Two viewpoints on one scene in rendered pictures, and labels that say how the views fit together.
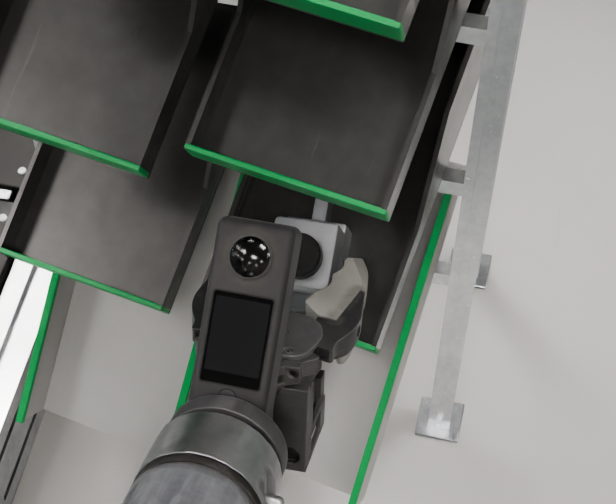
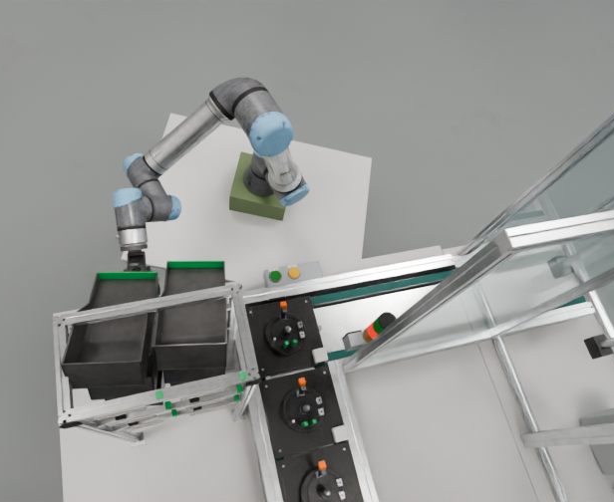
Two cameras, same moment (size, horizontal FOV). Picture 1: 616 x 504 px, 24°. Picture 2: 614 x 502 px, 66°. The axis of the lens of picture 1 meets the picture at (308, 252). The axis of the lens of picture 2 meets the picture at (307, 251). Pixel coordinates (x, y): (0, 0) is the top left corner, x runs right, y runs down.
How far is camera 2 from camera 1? 109 cm
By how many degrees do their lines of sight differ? 54
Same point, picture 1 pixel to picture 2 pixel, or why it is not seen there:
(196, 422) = (136, 238)
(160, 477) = (136, 221)
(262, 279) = (133, 268)
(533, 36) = not seen: outside the picture
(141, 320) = not seen: hidden behind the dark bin
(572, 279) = (104, 450)
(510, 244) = (127, 454)
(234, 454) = (125, 233)
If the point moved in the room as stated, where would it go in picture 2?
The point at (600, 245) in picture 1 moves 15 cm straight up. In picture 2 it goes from (97, 468) to (85, 468)
